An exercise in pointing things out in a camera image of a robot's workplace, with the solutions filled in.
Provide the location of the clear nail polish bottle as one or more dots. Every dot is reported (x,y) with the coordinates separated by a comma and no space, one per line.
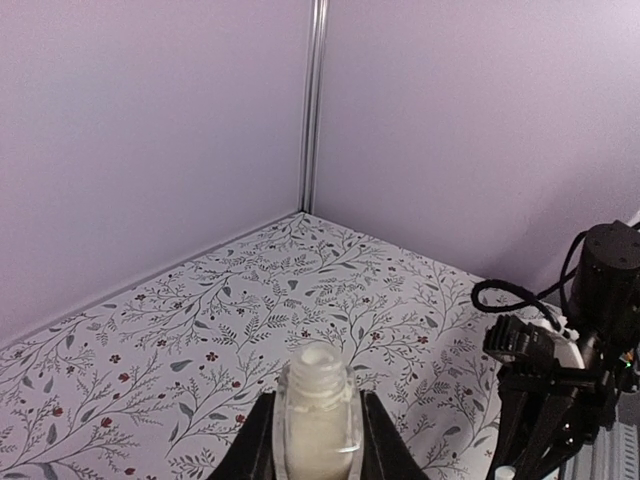
(317,428)

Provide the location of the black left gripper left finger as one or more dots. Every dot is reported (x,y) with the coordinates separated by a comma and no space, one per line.
(250,455)

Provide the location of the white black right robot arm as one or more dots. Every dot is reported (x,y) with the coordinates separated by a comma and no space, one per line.
(599,299)

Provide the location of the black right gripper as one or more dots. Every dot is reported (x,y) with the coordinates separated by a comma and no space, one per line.
(549,416)

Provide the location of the aluminium corner post right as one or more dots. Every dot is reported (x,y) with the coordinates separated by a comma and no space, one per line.
(310,128)

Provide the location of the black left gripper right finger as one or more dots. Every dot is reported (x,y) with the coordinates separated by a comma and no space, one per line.
(385,455)

